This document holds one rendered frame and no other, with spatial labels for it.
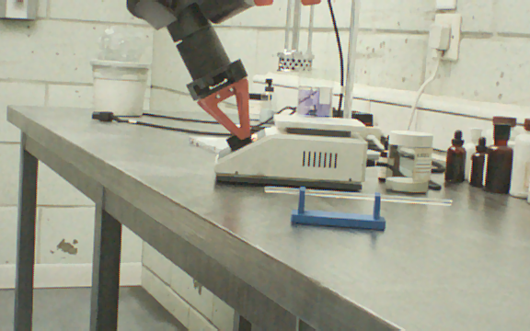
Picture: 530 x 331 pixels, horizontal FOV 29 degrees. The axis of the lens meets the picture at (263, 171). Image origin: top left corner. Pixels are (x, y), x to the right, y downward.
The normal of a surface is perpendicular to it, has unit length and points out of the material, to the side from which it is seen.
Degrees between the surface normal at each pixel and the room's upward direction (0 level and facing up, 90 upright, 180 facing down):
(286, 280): 90
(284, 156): 90
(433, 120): 90
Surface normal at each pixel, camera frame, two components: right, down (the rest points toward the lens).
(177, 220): -0.93, -0.02
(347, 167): 0.01, 0.12
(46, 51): 0.36, 0.14
